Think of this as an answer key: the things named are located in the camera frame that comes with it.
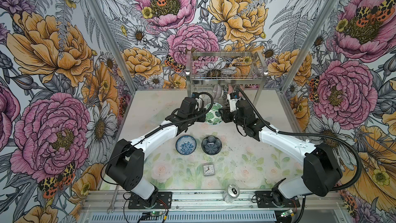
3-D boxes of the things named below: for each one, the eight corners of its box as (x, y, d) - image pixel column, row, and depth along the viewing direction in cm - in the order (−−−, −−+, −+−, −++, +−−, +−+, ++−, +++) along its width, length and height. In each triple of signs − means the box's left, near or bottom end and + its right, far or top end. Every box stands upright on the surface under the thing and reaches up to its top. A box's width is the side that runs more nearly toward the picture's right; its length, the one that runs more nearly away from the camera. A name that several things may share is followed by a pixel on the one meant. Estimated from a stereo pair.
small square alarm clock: (203, 175, 84) (203, 174, 82) (203, 164, 88) (203, 162, 86) (214, 175, 84) (214, 174, 82) (214, 164, 88) (214, 162, 86)
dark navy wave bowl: (210, 159, 89) (211, 155, 85) (199, 146, 94) (199, 142, 90) (223, 147, 93) (224, 144, 90) (212, 136, 98) (212, 132, 94)
